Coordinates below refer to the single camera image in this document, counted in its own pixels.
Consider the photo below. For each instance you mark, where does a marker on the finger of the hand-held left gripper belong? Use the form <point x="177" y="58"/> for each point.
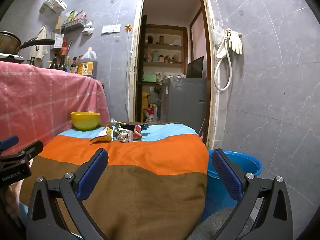
<point x="8" y="142"/>
<point x="31" y="148"/>

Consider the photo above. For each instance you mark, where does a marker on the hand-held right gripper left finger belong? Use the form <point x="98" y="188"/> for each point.
<point x="92" y="175"/>

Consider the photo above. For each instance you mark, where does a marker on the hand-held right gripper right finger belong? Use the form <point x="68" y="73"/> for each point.
<point x="226" y="175"/>

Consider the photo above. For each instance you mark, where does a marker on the blue plastic bucket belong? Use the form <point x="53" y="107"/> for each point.
<point x="212" y="187"/>

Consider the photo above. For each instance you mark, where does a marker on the yellow red snack wrapper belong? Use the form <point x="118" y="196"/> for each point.
<point x="103" y="135"/>

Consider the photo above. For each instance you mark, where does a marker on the dark blue wrapper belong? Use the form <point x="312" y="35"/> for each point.
<point x="130" y="125"/>

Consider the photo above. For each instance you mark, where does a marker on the person's left hand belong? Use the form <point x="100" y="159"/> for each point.
<point x="13" y="200"/>

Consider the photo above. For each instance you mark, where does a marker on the orange blue brown striped blanket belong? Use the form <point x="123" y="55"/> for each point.
<point x="140" y="180"/>

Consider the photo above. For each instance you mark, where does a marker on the pink checked cloth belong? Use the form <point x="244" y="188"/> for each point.
<point x="45" y="100"/>

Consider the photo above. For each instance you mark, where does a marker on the yellow bowl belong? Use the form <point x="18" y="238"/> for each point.
<point x="85" y="121"/>

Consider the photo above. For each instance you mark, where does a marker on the induction cooker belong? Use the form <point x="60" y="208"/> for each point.
<point x="10" y="58"/>

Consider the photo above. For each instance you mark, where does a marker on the dark glass bottle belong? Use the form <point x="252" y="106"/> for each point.
<point x="53" y="64"/>
<point x="61" y="63"/>

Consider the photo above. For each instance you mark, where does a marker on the yellow plastic item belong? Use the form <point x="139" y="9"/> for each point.
<point x="145" y="100"/>

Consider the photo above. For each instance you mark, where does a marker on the hanging white towel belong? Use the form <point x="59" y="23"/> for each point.
<point x="41" y="51"/>

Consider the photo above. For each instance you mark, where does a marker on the metal cooking pot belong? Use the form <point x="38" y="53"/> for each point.
<point x="10" y="42"/>

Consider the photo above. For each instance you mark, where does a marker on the large cooking oil jug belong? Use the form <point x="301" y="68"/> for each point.
<point x="87" y="65"/>

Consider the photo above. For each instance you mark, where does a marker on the hanging red item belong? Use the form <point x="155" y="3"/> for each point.
<point x="65" y="47"/>

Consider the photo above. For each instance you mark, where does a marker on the black monitor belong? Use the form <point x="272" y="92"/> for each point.
<point x="196" y="68"/>

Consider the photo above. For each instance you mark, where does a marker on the hanging paper card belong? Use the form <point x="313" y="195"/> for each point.
<point x="58" y="41"/>

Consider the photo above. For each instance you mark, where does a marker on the green box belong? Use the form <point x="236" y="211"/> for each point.
<point x="150" y="78"/>

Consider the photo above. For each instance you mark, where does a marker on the wooden cutting board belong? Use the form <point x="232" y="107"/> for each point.
<point x="58" y="23"/>

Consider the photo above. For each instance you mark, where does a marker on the white rubber gloves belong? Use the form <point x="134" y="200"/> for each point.
<point x="236" y="41"/>

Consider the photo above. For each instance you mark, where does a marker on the teal canister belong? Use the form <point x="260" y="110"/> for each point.
<point x="155" y="56"/>

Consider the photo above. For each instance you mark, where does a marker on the row of seasoning packets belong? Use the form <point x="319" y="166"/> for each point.
<point x="75" y="16"/>

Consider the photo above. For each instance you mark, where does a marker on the wooden shelf unit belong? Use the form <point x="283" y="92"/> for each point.
<point x="170" y="46"/>

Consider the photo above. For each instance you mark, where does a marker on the white plastic basket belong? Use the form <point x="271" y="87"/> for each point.
<point x="53" y="3"/>

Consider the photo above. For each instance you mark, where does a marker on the white door frame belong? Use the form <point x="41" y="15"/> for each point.
<point x="132" y="55"/>

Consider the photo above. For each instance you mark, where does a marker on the metal wall rack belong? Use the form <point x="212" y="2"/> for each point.
<point x="73" y="26"/>

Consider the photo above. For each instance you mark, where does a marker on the white wall switch panel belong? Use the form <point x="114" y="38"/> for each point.
<point x="111" y="29"/>

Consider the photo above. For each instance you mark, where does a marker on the orange wall hook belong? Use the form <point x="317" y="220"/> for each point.
<point x="128" y="26"/>

